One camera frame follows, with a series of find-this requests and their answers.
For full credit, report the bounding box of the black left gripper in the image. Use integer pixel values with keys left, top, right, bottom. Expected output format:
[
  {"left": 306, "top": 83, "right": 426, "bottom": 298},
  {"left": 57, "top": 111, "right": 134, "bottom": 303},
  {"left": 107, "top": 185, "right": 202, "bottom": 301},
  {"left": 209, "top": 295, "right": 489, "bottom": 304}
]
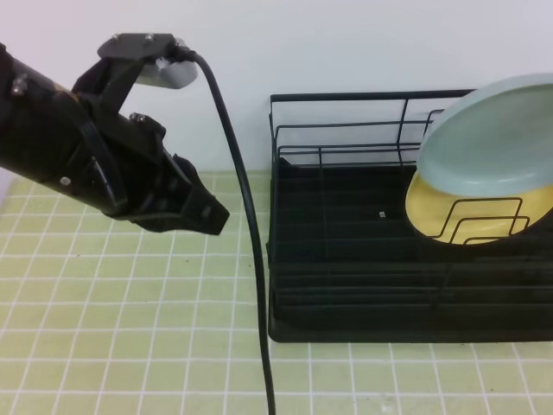
[{"left": 60, "top": 33, "right": 230, "bottom": 235}]

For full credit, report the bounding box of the yellow plate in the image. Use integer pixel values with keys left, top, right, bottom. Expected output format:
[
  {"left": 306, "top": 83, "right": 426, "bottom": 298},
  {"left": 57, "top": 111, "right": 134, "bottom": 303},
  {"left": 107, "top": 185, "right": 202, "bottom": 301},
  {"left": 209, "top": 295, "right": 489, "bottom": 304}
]
[{"left": 405, "top": 174, "right": 552, "bottom": 245}]

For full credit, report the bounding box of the black drip tray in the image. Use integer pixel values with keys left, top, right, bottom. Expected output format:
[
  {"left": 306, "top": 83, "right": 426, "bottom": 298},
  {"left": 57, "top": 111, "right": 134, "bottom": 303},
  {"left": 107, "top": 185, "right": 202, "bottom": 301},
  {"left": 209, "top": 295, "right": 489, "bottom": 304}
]
[{"left": 267, "top": 160, "right": 552, "bottom": 343}]

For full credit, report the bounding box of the black wire dish rack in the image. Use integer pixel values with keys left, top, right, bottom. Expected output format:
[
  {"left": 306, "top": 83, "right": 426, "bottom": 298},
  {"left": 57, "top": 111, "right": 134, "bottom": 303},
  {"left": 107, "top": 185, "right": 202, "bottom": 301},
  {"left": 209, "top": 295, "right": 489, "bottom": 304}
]
[{"left": 268, "top": 87, "right": 553, "bottom": 312}]

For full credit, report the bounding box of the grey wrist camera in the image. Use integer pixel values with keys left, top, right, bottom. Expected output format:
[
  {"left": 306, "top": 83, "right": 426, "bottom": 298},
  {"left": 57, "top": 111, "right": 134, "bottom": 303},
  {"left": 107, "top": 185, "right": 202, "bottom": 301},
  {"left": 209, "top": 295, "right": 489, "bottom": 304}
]
[{"left": 136, "top": 57, "right": 198, "bottom": 90}]

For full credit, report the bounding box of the light blue plate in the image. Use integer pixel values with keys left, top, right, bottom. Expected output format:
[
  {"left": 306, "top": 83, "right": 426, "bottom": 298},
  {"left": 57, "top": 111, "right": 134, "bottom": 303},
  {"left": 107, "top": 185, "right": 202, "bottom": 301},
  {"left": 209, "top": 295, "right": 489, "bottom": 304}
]
[{"left": 416, "top": 73, "right": 552, "bottom": 197}]

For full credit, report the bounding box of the black cable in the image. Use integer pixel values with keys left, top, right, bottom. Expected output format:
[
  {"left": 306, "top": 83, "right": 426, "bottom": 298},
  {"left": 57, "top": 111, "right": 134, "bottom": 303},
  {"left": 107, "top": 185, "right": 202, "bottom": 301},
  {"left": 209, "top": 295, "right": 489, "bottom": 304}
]
[{"left": 175, "top": 42, "right": 277, "bottom": 415}]

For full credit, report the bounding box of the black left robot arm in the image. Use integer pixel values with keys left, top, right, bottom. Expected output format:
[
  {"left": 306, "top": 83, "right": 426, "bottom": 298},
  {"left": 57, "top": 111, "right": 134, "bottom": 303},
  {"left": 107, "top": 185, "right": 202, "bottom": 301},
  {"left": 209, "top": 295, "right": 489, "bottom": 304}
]
[{"left": 1, "top": 34, "right": 229, "bottom": 235}]

